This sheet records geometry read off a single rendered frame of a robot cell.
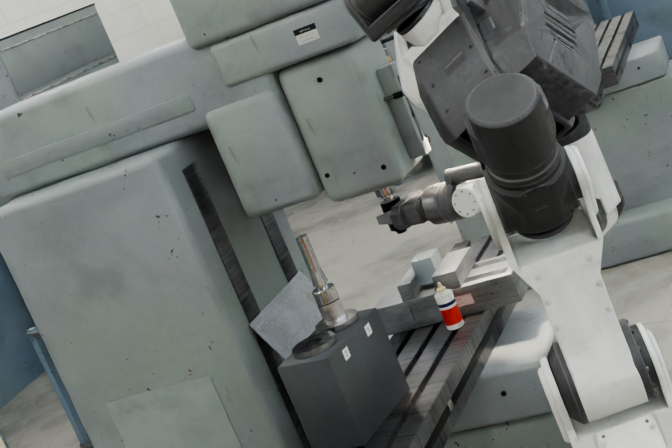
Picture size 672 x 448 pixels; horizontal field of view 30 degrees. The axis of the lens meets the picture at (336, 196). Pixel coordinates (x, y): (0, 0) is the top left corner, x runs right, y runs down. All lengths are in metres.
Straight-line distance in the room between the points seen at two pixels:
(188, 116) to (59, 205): 0.36
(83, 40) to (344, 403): 6.20
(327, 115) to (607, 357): 0.89
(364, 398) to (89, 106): 0.97
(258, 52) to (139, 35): 7.61
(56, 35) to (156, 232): 5.44
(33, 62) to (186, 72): 5.14
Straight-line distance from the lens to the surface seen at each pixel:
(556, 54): 2.10
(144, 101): 2.83
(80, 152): 2.95
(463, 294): 2.82
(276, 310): 2.95
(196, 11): 2.69
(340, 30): 2.59
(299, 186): 2.72
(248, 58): 2.68
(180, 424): 2.96
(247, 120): 2.72
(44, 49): 8.00
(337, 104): 2.65
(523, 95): 1.88
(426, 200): 2.69
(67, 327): 3.00
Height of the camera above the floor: 1.86
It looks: 11 degrees down
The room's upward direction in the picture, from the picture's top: 23 degrees counter-clockwise
